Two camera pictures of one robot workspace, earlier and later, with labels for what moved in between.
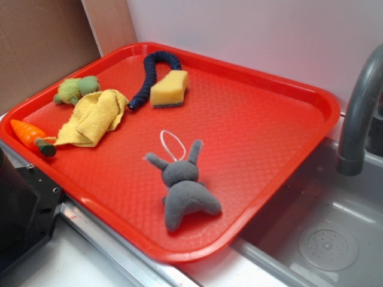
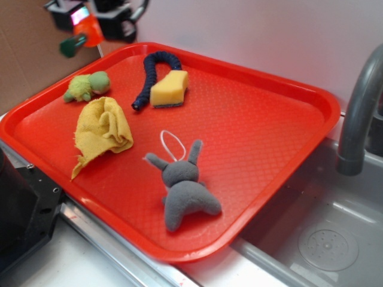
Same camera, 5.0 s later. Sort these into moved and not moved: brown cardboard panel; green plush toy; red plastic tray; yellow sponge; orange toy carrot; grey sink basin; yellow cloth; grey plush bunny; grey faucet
Moved: orange toy carrot; yellow cloth; green plush toy
Not moved: red plastic tray; brown cardboard panel; grey sink basin; yellow sponge; grey plush bunny; grey faucet
